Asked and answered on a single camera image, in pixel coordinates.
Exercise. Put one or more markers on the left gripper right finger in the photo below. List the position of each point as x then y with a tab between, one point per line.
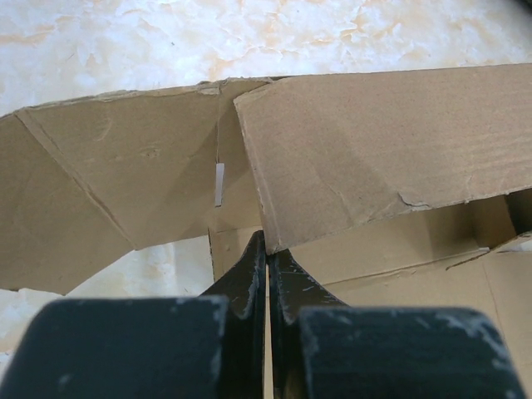
325	348

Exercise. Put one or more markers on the brown cardboard box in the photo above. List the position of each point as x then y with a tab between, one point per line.
402	188

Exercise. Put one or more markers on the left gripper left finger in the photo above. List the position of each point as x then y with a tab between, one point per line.
209	346

